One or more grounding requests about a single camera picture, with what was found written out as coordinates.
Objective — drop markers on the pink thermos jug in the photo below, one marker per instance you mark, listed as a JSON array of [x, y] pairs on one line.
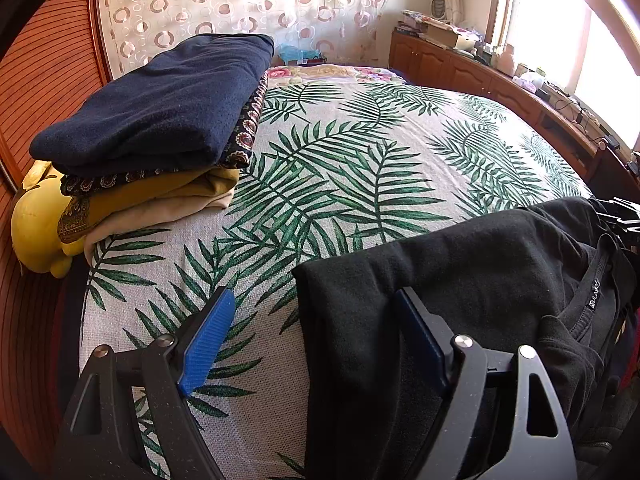
[[507, 60]]

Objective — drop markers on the wooden framed window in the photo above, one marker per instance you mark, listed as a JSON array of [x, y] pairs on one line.
[[550, 25]]

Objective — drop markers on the folded beige cloth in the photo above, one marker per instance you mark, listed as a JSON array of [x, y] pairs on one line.
[[150, 215]]

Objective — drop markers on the pile of printed packets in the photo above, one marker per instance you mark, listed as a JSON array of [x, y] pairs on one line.
[[415, 20]]

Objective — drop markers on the leaf-printed bed sheet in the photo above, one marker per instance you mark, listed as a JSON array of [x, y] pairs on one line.
[[350, 170]]

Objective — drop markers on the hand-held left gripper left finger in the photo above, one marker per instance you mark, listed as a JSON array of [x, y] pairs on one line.
[[207, 342]]

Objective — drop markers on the soft tissue pack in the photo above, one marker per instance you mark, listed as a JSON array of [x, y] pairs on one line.
[[531, 80]]

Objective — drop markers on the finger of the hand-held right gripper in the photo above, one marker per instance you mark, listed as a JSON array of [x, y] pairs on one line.
[[631, 236], [622, 210]]

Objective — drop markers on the sheer circle-patterned curtain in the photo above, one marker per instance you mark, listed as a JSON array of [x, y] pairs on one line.
[[225, 0]]

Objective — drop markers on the yellow plush toy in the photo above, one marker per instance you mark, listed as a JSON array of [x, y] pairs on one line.
[[35, 220]]

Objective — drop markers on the floral blanket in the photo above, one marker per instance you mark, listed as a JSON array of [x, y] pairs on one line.
[[325, 72]]

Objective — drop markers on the folded navy cloth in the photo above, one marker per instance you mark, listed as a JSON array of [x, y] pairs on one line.
[[160, 105]]

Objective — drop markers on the black printed T-shirt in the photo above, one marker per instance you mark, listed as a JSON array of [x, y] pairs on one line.
[[500, 270]]

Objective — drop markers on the navy paisley patterned cloth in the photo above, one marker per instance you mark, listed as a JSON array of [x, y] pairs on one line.
[[245, 135]]

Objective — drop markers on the folded mustard cloth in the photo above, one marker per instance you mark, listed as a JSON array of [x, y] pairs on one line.
[[165, 190]]

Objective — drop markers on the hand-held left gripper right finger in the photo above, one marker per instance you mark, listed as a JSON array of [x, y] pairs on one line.
[[420, 340]]

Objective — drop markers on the small round fan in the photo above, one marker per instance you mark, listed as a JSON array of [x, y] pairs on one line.
[[439, 9]]

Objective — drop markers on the wooden louvered wardrobe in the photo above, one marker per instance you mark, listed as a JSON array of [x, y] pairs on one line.
[[45, 85]]

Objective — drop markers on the blue tissue box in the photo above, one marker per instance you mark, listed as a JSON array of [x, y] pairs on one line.
[[295, 54]]

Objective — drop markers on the open cardboard box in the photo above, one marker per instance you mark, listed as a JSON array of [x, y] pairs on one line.
[[445, 36]]

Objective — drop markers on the long wooden cabinet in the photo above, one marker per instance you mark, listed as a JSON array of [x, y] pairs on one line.
[[450, 67]]

